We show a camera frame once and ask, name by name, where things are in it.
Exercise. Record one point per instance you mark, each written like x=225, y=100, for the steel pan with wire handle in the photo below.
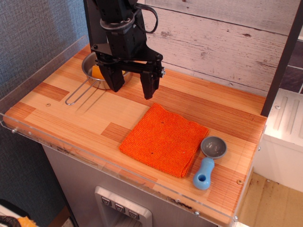
x=87, y=64

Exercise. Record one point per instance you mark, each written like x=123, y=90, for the clear acrylic table guard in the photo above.
x=82, y=143

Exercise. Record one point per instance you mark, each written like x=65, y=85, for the blue grey measuring scoop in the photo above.
x=213, y=148

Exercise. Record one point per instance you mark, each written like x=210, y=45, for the dark left shelf post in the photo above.
x=97, y=36

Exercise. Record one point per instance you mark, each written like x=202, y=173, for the toy fridge dispenser panel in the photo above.
x=120, y=208

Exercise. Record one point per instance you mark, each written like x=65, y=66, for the yellow cheese wedge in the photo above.
x=96, y=72

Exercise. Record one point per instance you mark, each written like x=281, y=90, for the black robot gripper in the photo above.
x=128, y=51

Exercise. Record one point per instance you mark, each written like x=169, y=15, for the dark right shelf post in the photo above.
x=284, y=60

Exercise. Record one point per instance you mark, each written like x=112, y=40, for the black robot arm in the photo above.
x=122, y=11

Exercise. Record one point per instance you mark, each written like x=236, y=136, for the orange knitted cloth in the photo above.
x=165, y=141

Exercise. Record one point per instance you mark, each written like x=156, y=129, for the yellow black object bottom left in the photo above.
x=9, y=221

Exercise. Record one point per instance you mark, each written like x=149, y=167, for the white toy cabinet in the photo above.
x=280, y=152

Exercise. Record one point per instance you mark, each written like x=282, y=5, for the dark shelf post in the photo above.
x=97, y=36
x=284, y=60

